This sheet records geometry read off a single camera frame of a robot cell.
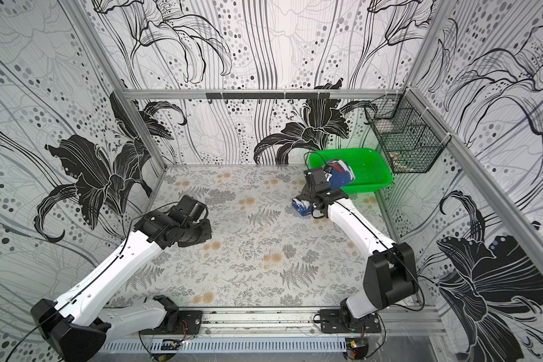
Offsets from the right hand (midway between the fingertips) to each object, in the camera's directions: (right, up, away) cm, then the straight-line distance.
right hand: (312, 188), depth 87 cm
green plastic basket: (+34, +10, +30) cm, 47 cm away
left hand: (-37, -17, -12) cm, 42 cm away
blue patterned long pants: (+11, +6, -1) cm, 13 cm away
